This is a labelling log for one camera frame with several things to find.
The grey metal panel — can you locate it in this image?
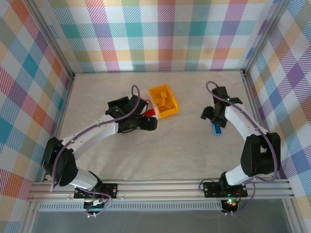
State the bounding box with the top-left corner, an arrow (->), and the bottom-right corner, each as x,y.
31,210 -> 292,233

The right controller board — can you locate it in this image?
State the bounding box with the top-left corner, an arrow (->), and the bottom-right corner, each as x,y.
222,198 -> 240,209

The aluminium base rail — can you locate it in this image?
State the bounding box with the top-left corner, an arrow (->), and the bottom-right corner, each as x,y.
26,178 -> 294,202

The left controller board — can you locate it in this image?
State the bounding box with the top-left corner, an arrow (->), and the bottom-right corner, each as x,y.
84,199 -> 109,212

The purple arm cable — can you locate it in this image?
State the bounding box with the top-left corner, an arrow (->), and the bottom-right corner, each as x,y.
206,81 -> 280,216
50,84 -> 141,218

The controller board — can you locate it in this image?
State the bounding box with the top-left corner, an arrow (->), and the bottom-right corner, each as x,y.
222,198 -> 240,209
84,199 -> 109,212

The blue lego brick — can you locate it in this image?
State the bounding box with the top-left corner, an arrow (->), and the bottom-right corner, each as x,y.
210,123 -> 224,137

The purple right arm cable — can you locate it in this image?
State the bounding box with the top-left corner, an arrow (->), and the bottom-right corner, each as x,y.
206,81 -> 280,216

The white plastic bin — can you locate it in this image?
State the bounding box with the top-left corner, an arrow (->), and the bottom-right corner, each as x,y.
141,89 -> 161,120

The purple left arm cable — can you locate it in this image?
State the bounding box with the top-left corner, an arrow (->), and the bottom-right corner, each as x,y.
50,84 -> 141,218

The aluminium frame post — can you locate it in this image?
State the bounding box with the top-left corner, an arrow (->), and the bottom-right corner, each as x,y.
24,0 -> 76,80
242,0 -> 294,77

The aluminium side rail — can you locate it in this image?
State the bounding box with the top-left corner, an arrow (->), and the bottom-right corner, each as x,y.
242,70 -> 280,180
41,72 -> 76,183

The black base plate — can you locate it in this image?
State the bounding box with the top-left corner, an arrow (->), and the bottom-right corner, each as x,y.
203,181 -> 248,199
73,183 -> 119,200

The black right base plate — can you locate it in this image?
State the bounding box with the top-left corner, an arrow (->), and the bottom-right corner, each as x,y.
203,181 -> 248,199

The grey slotted cable duct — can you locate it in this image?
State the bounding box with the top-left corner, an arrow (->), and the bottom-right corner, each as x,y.
38,202 -> 224,212

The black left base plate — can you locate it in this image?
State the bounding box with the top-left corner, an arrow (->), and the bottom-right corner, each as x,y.
73,183 -> 119,200

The yellow plastic bin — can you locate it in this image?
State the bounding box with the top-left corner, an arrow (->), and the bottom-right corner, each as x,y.
147,83 -> 180,119

